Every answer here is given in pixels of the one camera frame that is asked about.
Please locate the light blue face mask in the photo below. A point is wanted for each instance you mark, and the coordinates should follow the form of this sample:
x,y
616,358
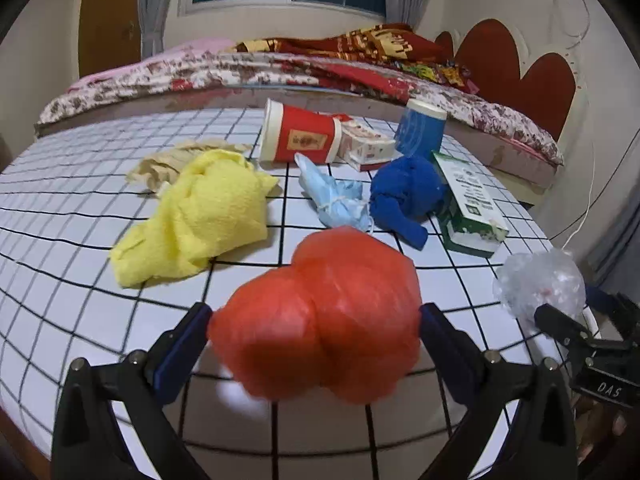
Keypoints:
x,y
335,200

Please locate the red plastic bag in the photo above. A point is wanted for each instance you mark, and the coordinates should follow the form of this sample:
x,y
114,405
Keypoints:
x,y
320,310

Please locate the person's right hand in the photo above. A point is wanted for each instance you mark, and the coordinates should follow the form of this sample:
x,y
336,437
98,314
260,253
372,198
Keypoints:
x,y
607,430

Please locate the blue cloth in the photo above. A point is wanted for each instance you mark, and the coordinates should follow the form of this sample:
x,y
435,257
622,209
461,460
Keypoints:
x,y
407,195

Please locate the bed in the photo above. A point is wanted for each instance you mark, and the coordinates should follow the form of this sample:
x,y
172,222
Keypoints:
x,y
520,170

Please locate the brown wooden door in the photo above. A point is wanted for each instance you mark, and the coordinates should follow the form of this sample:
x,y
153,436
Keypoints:
x,y
107,15

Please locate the red patterned blanket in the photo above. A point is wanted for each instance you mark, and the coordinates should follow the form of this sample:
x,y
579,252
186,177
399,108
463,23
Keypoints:
x,y
370,47

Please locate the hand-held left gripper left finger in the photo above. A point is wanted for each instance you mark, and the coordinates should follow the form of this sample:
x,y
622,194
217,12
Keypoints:
x,y
180,355

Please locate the yellow cloth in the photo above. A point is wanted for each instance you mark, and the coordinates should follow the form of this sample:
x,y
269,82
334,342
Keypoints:
x,y
205,210

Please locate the checked tablecloth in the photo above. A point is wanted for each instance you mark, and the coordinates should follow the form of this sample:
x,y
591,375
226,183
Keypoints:
x,y
75,220

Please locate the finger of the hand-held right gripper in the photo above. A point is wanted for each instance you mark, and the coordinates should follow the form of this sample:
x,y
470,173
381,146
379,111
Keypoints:
x,y
560,325
612,305

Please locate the clear plastic bag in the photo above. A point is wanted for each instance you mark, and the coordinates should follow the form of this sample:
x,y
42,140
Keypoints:
x,y
540,280

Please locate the beige cloth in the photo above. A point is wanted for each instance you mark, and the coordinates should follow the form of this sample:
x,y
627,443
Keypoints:
x,y
160,167

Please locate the red and white carton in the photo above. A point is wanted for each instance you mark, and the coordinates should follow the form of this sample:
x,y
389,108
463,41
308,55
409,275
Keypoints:
x,y
367,147

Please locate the pink blanket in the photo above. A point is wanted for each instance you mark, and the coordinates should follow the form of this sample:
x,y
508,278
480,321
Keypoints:
x,y
200,47

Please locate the red paper cup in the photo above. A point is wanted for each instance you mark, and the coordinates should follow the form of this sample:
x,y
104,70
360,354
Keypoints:
x,y
305,135

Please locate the floral bedsheet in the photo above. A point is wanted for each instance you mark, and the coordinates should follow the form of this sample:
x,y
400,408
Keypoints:
x,y
175,77

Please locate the green and white box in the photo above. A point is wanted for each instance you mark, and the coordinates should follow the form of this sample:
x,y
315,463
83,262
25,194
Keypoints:
x,y
472,205

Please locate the blue paper cup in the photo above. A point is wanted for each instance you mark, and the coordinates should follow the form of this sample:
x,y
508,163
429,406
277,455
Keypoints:
x,y
417,130

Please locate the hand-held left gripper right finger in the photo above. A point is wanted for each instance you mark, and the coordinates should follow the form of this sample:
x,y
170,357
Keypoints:
x,y
445,345

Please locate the red heart-shaped headboard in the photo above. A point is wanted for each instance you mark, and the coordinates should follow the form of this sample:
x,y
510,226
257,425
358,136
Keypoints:
x,y
505,60

